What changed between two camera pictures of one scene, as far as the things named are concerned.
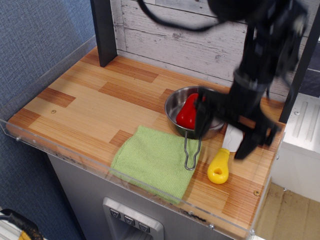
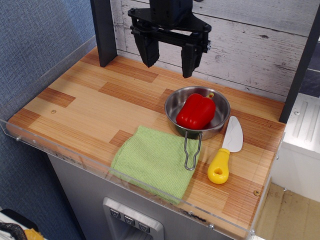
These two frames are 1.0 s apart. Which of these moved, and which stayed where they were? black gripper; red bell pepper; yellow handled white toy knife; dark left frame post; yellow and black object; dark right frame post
Moved: black gripper; yellow and black object
Stayed: yellow handled white toy knife; red bell pepper; dark right frame post; dark left frame post
